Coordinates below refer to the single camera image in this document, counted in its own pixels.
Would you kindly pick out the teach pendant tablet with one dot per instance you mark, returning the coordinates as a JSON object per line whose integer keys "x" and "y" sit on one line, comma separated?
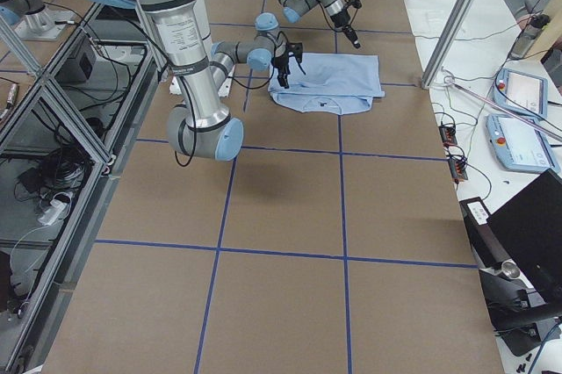
{"x": 518, "y": 146}
{"x": 521, "y": 93}

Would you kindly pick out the orange black usb hub lower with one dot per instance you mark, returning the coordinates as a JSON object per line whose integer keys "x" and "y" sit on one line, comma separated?
{"x": 457, "y": 169}

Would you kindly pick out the long metal grabber stick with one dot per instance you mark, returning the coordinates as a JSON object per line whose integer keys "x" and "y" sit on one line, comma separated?
{"x": 450, "y": 81}

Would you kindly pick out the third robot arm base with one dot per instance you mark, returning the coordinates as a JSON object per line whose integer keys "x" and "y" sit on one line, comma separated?
{"x": 34, "y": 20}

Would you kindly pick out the aluminium frame cage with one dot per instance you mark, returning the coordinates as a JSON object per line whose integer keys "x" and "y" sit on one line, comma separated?
{"x": 80, "y": 101}

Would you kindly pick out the aluminium frame post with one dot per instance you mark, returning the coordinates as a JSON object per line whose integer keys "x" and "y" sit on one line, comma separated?
{"x": 446, "y": 39}

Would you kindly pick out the upper teach pendant tablet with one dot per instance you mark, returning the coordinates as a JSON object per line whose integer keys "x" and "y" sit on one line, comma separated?
{"x": 521, "y": 93}

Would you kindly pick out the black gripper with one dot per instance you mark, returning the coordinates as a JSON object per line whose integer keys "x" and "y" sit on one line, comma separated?
{"x": 342, "y": 20}
{"x": 280, "y": 61}

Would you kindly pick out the orange black usb hub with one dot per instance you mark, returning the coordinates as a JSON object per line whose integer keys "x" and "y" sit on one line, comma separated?
{"x": 457, "y": 169}
{"x": 448, "y": 135}

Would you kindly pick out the lower teach pendant tablet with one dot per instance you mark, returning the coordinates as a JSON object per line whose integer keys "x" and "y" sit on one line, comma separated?
{"x": 518, "y": 146}

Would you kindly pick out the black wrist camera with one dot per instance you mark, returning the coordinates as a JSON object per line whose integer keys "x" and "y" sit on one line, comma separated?
{"x": 295, "y": 50}
{"x": 356, "y": 4}

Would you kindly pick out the white power strip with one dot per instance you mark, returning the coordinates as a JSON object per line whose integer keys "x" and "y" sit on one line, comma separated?
{"x": 53, "y": 212}

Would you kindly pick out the orange black usb hub upper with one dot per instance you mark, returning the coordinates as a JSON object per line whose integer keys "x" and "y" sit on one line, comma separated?
{"x": 448, "y": 135}

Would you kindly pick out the light blue t-shirt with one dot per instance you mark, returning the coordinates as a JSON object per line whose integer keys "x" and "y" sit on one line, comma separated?
{"x": 336, "y": 83}

